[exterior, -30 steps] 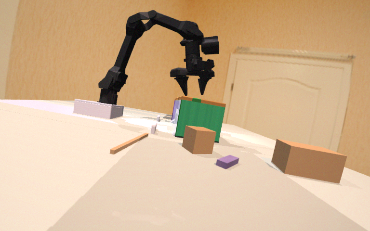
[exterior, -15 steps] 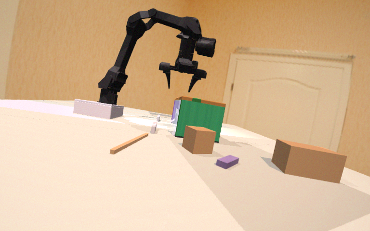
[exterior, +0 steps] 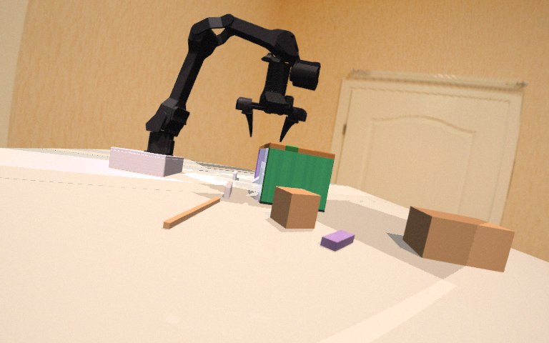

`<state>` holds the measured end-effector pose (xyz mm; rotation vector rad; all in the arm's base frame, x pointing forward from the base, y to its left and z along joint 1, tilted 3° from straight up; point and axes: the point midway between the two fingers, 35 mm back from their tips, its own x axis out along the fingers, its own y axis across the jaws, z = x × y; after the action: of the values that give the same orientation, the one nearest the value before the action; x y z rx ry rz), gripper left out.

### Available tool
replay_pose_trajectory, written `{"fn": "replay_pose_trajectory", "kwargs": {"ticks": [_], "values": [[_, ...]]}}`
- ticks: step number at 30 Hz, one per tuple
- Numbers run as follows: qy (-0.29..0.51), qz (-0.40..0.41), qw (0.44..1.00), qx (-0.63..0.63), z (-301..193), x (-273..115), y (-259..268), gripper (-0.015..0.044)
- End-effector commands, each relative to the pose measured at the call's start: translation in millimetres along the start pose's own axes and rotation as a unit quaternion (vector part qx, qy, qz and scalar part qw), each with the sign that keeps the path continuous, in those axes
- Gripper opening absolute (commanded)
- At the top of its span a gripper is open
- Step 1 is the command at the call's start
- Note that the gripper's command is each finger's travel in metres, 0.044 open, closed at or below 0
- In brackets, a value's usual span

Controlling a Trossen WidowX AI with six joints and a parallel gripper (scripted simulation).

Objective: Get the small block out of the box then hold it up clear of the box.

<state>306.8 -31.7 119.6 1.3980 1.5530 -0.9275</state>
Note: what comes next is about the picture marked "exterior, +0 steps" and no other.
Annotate orange long bar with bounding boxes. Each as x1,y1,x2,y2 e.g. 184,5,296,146
163,197,221,230

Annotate brown cube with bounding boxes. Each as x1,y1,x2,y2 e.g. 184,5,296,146
270,187,321,229

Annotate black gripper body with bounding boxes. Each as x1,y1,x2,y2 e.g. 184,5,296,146
235,80,307,122

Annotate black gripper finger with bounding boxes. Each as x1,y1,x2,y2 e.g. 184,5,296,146
242,110,253,137
280,116,299,142

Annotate tan rectangular block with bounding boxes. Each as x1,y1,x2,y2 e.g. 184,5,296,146
402,206,515,272

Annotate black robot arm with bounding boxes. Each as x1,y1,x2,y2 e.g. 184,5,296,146
144,14,321,156

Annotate small purple block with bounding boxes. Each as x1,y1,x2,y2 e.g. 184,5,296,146
320,230,355,252

